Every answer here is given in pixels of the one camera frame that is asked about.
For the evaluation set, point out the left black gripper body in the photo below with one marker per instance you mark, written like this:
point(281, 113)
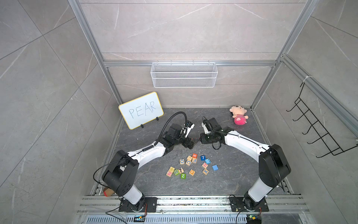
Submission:
point(185, 142)

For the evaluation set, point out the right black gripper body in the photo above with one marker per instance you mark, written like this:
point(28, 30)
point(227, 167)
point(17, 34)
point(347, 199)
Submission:
point(207, 138)

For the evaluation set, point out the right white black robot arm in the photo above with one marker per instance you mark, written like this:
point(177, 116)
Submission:
point(272, 162)

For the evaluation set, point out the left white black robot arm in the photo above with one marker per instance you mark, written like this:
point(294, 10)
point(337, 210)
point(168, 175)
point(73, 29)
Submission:
point(121, 172)

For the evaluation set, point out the whiteboard with PEAR writing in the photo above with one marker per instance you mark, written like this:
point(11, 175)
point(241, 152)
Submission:
point(141, 110)

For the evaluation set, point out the plain blue block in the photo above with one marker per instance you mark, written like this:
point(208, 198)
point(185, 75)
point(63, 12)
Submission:
point(215, 167)

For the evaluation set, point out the pink N block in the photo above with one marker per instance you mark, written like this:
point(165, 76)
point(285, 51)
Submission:
point(169, 174)

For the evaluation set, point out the pink plush doll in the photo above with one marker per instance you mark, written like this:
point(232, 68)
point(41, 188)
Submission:
point(239, 114)

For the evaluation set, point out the plaid plush toy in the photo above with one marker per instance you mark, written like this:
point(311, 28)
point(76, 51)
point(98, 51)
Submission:
point(108, 192)

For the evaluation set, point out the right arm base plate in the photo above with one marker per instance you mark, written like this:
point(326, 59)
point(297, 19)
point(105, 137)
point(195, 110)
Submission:
point(238, 204)

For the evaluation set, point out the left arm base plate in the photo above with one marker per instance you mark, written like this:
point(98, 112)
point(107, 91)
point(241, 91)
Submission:
point(148, 204)

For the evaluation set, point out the white wire mesh basket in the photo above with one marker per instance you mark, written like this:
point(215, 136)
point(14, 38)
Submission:
point(184, 75)

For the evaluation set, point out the black wire hook rack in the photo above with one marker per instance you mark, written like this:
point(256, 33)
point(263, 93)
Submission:
point(317, 127)

